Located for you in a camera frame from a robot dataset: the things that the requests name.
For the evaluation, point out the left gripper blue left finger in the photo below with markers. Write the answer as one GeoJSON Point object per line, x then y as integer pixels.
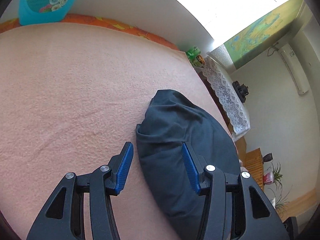
{"type": "Point", "coordinates": [62, 216]}

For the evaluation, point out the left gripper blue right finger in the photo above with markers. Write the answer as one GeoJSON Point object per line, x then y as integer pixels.
{"type": "Point", "coordinates": [235, 206]}

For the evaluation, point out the black pants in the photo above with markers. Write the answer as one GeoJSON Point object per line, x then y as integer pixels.
{"type": "Point", "coordinates": [173, 124]}

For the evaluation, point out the potted plant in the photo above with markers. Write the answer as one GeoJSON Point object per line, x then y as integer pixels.
{"type": "Point", "coordinates": [272, 178]}

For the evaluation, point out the white lace tablecloth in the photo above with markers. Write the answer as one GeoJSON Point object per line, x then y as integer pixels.
{"type": "Point", "coordinates": [221, 83]}

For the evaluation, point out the black object on table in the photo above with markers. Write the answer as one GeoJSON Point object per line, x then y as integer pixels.
{"type": "Point", "coordinates": [241, 90]}

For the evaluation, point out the beige blanket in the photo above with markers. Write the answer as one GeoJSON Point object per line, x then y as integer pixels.
{"type": "Point", "coordinates": [71, 96]}

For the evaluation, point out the white air conditioner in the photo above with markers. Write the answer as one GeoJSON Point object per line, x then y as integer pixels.
{"type": "Point", "coordinates": [295, 69]}

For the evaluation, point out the orange floral bedsheet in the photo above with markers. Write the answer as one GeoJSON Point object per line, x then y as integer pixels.
{"type": "Point", "coordinates": [118, 26]}

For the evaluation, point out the right blue detergent bottle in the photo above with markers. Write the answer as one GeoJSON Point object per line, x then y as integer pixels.
{"type": "Point", "coordinates": [43, 11]}

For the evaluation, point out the wall map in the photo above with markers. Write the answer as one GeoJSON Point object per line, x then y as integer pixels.
{"type": "Point", "coordinates": [262, 34]}

